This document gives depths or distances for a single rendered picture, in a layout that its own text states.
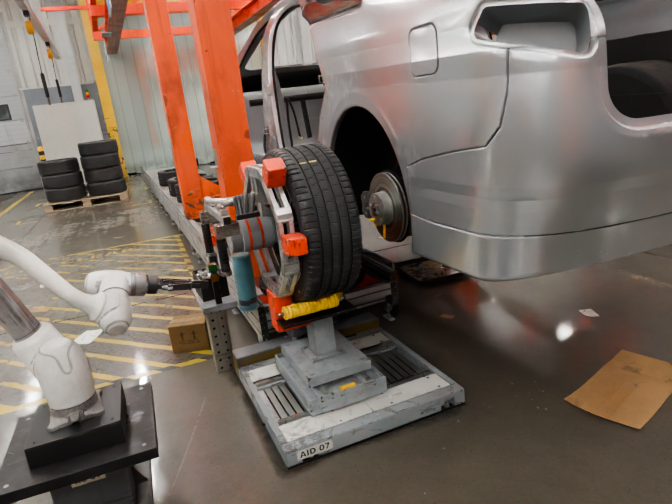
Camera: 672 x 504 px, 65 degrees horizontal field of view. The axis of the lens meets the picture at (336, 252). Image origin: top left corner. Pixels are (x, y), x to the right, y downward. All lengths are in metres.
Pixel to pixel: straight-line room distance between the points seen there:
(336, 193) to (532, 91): 0.83
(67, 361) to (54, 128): 11.27
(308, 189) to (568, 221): 0.92
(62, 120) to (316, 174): 11.29
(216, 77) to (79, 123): 10.58
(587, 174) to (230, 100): 1.64
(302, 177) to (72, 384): 1.09
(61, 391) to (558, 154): 1.74
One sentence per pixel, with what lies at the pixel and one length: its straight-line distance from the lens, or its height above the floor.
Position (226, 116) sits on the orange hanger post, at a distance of 2.61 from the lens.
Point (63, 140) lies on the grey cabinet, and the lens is 13.14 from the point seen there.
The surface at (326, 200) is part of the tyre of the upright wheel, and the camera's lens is 2.02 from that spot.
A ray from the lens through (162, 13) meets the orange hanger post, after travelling 4.59.
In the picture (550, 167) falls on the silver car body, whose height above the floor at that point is 1.11.
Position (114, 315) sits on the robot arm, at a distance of 1.95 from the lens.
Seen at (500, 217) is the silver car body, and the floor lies 0.96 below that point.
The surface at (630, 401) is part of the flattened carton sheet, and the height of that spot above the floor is 0.01.
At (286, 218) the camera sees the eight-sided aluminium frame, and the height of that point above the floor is 0.94.
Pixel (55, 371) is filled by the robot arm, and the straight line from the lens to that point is 2.06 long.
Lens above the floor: 1.36
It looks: 16 degrees down
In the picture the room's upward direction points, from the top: 7 degrees counter-clockwise
